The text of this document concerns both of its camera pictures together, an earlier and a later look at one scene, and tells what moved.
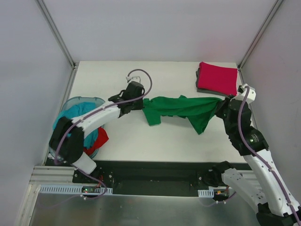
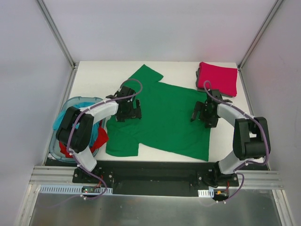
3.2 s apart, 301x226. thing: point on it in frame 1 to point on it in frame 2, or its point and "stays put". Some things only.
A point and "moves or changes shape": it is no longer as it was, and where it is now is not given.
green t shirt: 199,110 moves or changes shape
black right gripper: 222,107 to 199,113
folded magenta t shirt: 218,78 stays put
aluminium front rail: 49,174 stays put
